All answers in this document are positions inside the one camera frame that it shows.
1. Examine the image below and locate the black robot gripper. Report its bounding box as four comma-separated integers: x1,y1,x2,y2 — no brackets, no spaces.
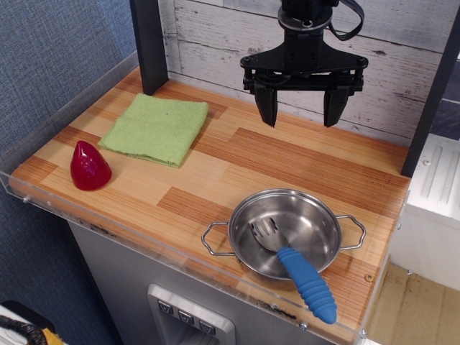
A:
240,8,368,127

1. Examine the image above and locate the green cloth napkin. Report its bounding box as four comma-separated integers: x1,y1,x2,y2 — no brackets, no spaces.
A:
98,93,209,167

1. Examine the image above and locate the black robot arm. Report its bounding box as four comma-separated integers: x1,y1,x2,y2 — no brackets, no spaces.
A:
240,1,368,127

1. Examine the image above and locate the stainless steel pot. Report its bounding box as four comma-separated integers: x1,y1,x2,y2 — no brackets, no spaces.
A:
223,188,345,280

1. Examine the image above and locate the white ribbed side unit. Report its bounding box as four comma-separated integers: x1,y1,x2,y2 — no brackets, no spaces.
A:
389,134,459,290

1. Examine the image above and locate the red plastic cone toy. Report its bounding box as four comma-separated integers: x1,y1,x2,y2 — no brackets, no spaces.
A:
70,140,112,190

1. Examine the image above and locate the clear acrylic table guard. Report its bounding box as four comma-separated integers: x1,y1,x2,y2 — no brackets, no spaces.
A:
1,43,409,339

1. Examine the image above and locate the grey toy fridge cabinet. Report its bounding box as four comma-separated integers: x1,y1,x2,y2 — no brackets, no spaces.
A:
70,224,328,344

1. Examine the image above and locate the silver dispenser button panel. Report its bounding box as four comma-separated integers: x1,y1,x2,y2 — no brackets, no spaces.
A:
147,284,236,344

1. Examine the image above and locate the yellow and black object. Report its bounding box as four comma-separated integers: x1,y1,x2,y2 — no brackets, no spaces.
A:
1,316,65,345

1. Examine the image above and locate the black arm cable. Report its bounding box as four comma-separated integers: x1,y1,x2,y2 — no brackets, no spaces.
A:
327,0,366,42

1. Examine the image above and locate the dark right frame post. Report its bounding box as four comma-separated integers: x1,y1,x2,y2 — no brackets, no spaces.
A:
400,9,459,178

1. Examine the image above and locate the blue handled slotted spatula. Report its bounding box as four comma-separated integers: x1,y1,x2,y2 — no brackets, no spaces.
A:
250,218,337,324

